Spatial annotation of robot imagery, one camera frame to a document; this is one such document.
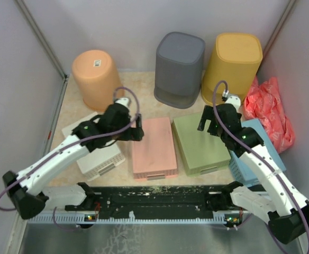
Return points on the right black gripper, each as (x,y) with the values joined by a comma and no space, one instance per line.
(208,114)

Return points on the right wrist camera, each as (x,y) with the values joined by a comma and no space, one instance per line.
(232,99)

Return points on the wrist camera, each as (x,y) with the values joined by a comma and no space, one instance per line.
(232,99)
(124,101)

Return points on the grey mesh bin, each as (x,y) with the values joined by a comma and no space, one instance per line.
(178,72)

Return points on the grey cable duct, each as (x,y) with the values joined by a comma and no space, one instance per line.
(84,218)

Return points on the green plastic basket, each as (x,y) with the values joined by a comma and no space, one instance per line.
(201,153)

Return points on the aluminium rail frame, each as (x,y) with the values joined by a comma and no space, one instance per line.
(241,234)

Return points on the blue plastic basket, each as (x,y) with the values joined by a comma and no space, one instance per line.
(240,171)

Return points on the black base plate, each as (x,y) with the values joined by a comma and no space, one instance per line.
(155,201)

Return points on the red plastic bag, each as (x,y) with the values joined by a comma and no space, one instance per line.
(263,102)

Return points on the pink plastic basket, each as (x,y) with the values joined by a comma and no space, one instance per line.
(154,156)

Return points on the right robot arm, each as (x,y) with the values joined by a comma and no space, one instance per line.
(286,211)

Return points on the yellow mesh bin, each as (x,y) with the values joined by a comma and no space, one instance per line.
(235,58)

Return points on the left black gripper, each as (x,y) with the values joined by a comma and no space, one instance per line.
(133,133)

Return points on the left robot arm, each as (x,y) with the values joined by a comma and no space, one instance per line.
(28,189)

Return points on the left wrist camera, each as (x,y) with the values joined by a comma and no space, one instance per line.
(124,101)

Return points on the orange capybara bucket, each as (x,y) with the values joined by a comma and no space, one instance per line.
(97,77)

